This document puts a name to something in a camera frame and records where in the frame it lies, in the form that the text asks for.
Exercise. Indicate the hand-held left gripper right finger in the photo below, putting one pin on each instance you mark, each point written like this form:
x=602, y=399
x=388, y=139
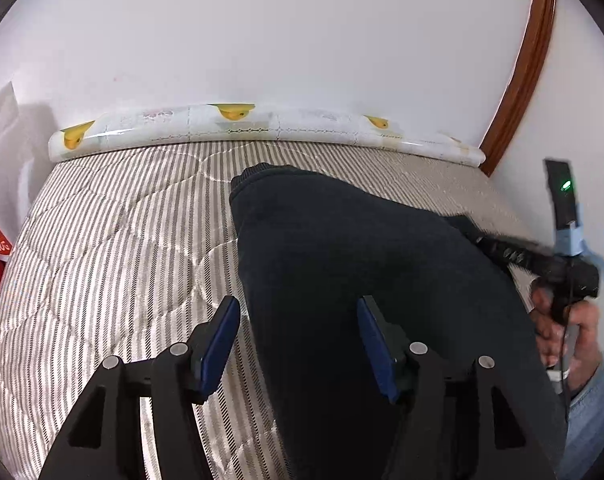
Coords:
x=377, y=350

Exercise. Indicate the black sweatshirt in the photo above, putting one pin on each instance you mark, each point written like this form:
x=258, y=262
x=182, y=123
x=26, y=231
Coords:
x=357, y=240

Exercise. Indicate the white roll with yellow print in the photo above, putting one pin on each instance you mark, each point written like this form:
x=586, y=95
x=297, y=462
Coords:
x=181, y=122

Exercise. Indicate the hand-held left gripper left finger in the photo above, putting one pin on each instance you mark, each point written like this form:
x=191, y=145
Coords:
x=219, y=345

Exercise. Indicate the striped mattress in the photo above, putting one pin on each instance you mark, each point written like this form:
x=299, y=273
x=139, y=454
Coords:
x=121, y=240

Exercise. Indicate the wooden door frame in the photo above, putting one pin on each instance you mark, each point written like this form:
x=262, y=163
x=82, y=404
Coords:
x=524, y=70

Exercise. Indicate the white paper shopping bag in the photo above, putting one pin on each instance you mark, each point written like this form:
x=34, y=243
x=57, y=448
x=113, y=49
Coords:
x=4, y=160

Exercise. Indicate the person's right hand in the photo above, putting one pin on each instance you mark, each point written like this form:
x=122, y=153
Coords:
x=584, y=340

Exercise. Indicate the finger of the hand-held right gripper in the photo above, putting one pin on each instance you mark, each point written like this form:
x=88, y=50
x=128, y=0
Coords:
x=502, y=247

